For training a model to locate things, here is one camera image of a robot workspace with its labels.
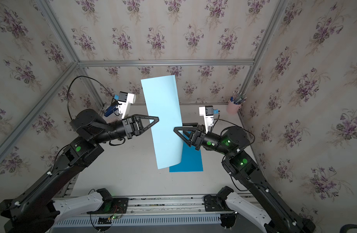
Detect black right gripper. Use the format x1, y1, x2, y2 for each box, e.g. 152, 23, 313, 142
177, 123, 235, 159

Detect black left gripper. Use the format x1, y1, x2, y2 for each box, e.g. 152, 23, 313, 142
91, 114, 157, 145

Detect aluminium mounting rail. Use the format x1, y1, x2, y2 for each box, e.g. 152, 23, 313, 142
43, 193, 287, 217

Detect dark blue paper sheet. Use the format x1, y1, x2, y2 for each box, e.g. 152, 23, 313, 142
169, 142, 203, 173

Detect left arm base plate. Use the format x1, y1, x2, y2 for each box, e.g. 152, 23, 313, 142
87, 198, 129, 215

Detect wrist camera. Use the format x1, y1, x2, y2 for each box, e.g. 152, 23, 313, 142
114, 91, 136, 119
199, 105, 220, 133

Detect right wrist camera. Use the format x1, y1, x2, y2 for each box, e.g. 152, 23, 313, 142
199, 105, 220, 133

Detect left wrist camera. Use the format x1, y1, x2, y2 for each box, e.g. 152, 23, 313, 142
114, 91, 136, 119

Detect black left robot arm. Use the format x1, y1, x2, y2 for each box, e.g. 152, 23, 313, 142
0, 109, 159, 233

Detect light blue paper sheet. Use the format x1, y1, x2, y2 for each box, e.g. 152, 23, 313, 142
141, 75, 183, 170

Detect blue black stapler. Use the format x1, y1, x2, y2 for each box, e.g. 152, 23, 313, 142
103, 105, 119, 117

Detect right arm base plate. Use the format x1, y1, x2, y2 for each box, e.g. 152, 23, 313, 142
203, 195, 234, 212

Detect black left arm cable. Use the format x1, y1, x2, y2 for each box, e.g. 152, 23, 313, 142
66, 75, 116, 121

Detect pens in cup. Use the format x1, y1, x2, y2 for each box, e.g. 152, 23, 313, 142
230, 90, 247, 104

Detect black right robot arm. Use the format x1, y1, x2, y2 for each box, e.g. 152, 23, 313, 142
174, 123, 316, 233

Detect pink pen cup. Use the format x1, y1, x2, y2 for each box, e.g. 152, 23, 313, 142
226, 101, 242, 115

